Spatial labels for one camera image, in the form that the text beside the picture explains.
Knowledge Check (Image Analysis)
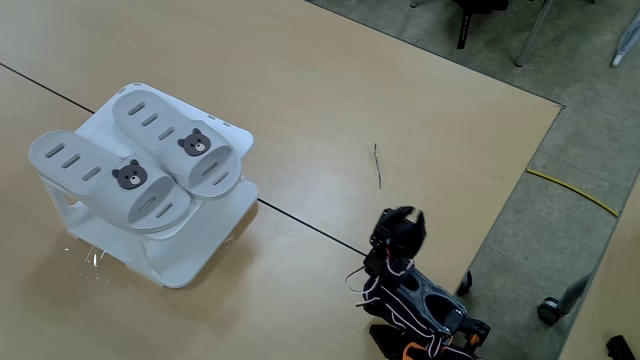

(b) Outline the white slipper with bear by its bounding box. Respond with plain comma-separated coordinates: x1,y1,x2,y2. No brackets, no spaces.
28,129,193,235
111,88,243,201

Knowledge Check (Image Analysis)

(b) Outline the white two-tier plastic box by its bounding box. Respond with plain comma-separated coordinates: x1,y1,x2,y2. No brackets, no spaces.
38,82,260,290

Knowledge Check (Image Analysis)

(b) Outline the black table caster wheel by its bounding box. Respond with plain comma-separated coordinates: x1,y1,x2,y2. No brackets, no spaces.
455,270,474,297

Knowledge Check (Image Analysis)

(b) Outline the chair leg with caster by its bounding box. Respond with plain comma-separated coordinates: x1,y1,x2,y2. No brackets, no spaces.
537,273,592,326

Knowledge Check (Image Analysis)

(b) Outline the black chair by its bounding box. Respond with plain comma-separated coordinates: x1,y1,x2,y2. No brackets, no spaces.
451,0,511,51

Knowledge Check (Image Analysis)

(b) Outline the small black object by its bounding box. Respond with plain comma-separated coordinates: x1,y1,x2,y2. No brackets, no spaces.
605,334,637,360

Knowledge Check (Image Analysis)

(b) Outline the white folded umbrella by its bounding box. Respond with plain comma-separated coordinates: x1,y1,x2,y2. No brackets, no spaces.
610,7,640,68

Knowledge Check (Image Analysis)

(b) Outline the yellow cable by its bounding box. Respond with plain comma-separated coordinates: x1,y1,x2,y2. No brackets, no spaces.
525,168,620,218

